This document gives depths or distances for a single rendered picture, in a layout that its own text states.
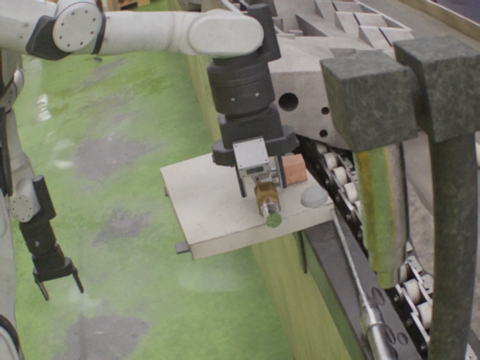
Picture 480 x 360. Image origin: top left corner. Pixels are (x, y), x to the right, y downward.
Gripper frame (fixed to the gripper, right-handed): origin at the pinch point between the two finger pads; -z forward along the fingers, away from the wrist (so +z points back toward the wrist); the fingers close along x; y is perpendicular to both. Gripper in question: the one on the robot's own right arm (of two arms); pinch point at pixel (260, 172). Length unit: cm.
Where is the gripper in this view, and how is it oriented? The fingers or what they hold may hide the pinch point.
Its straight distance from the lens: 114.0
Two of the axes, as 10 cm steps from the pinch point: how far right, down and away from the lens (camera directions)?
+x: 9.7, -2.2, 0.2
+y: -1.1, -4.0, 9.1
